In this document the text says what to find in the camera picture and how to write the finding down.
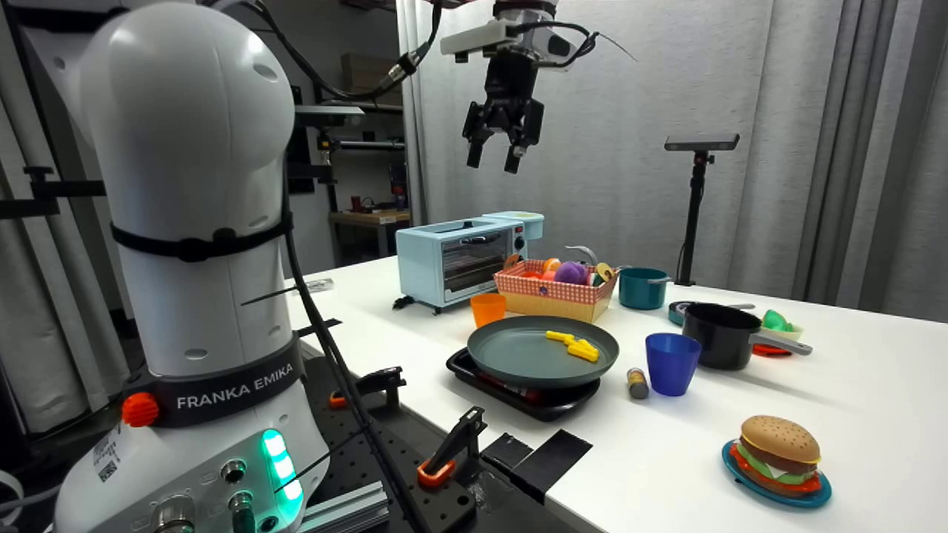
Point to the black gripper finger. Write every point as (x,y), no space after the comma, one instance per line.
(475,149)
(514,159)

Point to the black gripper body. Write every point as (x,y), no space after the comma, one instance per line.
(511,105)

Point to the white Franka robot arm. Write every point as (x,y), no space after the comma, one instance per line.
(186,116)

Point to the dark grey round plate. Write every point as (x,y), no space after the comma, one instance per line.
(518,350)

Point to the yellow fries on plate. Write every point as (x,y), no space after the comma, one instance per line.
(573,344)

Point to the blue plastic cup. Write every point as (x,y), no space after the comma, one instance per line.
(671,364)

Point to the teal small burger plate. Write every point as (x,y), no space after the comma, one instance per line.
(810,501)

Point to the light blue toy toaster oven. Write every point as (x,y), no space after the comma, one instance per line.
(445,266)

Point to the purple plush toy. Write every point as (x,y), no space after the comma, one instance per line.
(573,273)

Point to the red checkered cardboard basket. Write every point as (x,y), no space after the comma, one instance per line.
(530,290)

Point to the teal pot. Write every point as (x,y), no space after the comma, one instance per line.
(639,290)

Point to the black square scale base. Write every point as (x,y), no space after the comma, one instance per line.
(543,405)

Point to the small brown cylinder toy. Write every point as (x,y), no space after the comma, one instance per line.
(636,384)

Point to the black saucepan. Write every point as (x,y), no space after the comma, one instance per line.
(727,337)

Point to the green toy food piece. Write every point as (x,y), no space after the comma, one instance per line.
(779,325)

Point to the red toy food disc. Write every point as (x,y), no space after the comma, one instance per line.
(767,350)

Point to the toy hamburger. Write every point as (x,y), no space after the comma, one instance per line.
(776,454)

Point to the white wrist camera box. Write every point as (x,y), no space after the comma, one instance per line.
(530,41)

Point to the black camera stand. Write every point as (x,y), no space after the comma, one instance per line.
(702,149)

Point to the orange handled black clamp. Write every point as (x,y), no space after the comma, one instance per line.
(442,466)

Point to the black flat bracket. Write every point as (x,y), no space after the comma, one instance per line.
(536,469)

